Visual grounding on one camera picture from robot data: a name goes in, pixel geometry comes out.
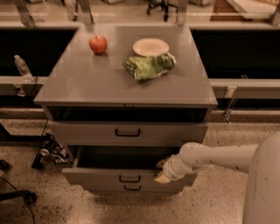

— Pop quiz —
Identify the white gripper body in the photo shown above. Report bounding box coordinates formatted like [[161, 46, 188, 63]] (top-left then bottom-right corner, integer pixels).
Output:
[[163, 154, 193, 181]]

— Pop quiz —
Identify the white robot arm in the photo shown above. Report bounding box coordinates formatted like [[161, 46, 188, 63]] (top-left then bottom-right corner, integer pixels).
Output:
[[155, 132, 280, 224]]

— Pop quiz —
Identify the grey metal drawer cabinet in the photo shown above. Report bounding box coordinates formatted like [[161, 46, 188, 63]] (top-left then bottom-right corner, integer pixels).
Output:
[[33, 24, 219, 195]]

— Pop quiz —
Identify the grey top drawer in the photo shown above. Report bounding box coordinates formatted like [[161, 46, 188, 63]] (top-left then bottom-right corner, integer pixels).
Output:
[[49, 121, 207, 147]]

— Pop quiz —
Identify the green chip bag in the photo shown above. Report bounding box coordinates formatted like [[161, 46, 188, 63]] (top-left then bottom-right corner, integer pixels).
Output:
[[122, 53, 177, 82]]

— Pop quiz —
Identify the black power strip clutter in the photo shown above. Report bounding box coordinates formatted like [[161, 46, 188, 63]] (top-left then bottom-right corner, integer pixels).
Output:
[[31, 134, 72, 170]]

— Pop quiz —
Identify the white plate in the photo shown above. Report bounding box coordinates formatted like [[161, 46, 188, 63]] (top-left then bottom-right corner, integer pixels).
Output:
[[133, 38, 170, 57]]

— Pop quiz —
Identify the black chair leg with caster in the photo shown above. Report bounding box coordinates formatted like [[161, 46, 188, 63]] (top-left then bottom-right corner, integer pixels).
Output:
[[0, 190, 37, 205]]

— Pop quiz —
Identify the red apple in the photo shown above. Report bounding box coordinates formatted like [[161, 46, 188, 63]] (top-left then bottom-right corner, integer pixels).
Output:
[[88, 35, 108, 54]]

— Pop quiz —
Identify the black office chair base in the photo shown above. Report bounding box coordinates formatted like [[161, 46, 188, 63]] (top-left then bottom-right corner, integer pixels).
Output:
[[146, 0, 179, 22]]

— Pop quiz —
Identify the wooden cabinet in background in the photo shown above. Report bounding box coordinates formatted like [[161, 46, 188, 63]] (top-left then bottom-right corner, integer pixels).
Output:
[[210, 0, 252, 22]]

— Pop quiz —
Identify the clear plastic water bottle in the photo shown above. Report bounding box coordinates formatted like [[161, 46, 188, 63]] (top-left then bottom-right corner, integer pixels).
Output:
[[14, 55, 34, 82]]

